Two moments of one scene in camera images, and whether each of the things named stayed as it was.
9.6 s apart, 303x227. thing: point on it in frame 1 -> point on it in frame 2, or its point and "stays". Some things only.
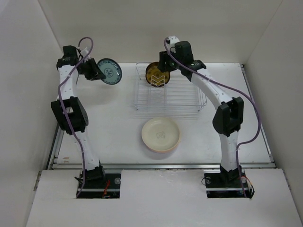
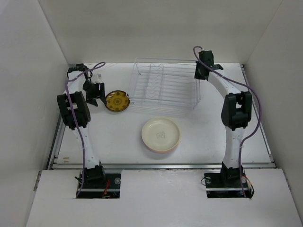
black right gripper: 164,57 -> 198,75
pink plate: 164,151 stays
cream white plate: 160,134 stays
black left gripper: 96,74 -> 98,94
